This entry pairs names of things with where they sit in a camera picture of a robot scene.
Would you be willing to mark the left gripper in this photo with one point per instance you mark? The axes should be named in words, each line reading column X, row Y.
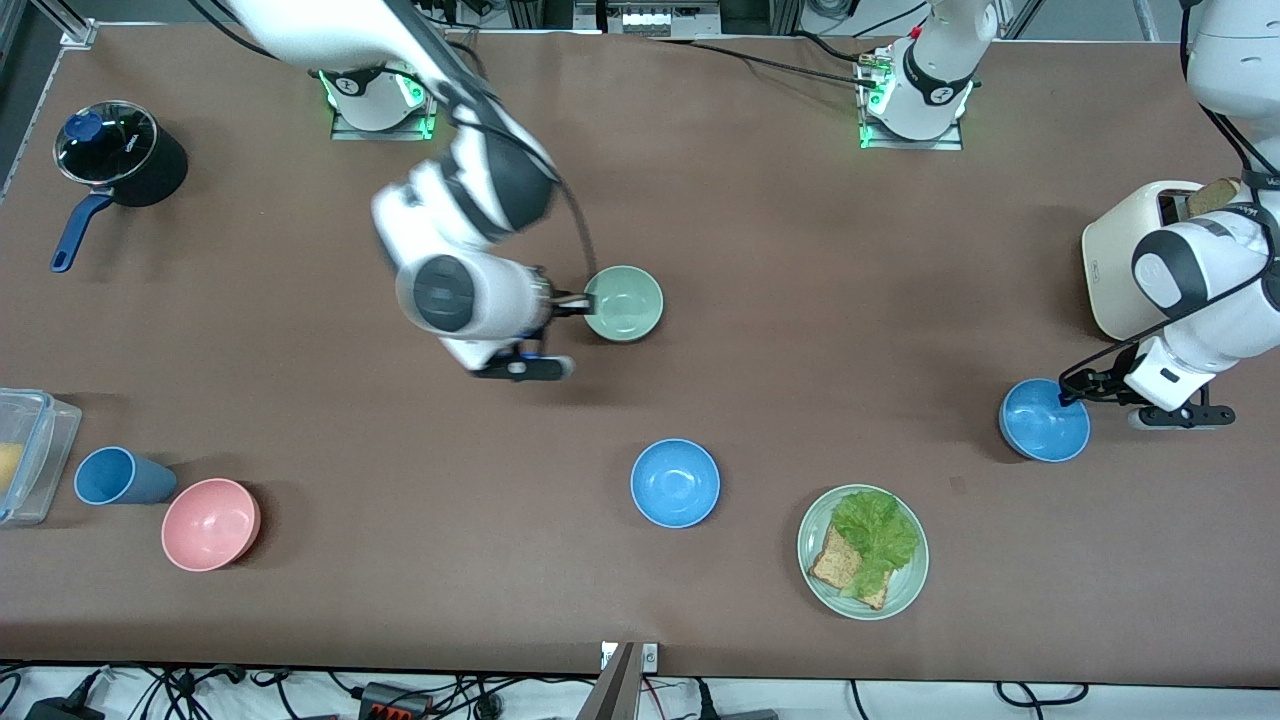
column 1103, row 383

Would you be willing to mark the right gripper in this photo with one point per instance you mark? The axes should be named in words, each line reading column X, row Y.
column 561, row 304

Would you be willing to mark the pale green bowl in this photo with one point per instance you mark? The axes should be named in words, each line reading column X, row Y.
column 625, row 303

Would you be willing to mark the blue bowl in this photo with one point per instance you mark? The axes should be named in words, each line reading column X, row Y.
column 1042, row 425
column 675, row 483

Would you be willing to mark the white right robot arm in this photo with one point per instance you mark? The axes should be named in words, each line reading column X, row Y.
column 470, row 300

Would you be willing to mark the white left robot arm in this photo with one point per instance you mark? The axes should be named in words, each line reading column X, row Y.
column 1200, row 270

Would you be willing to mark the pink bowl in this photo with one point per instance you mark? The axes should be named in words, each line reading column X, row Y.
column 208, row 525

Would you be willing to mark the cream white toaster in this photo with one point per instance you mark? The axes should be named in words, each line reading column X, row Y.
column 1115, row 270

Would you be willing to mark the toast slice in toaster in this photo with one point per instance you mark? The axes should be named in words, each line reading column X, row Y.
column 1212, row 197

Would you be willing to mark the green lettuce leaf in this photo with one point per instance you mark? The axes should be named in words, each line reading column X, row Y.
column 875, row 535

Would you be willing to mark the pale green plate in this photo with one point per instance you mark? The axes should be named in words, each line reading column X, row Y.
column 905, row 580

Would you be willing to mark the brown bread slice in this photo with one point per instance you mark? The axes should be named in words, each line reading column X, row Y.
column 830, row 565

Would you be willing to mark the black red power strip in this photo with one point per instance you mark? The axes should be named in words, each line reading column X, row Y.
column 395, row 703

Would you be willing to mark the blue plastic cup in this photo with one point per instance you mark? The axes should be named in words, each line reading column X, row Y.
column 125, row 477

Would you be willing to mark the glass lid blue knob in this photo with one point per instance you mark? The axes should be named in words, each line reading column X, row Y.
column 105, row 140

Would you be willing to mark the clear plastic container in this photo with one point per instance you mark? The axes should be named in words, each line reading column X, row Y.
column 65, row 450

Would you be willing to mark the clear lid blue seal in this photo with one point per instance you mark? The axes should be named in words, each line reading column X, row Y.
column 25, row 420

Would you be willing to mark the yellow food item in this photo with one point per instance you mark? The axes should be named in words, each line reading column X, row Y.
column 8, row 467

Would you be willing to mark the black power adapter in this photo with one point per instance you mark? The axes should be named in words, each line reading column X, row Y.
column 60, row 710

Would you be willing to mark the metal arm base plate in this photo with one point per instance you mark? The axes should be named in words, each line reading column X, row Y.
column 385, row 130
column 930, row 143

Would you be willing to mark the grey metal post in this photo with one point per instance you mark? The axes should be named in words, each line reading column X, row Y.
column 610, row 690

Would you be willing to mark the aluminium frame bracket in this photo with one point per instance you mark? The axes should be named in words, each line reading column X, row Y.
column 70, row 25

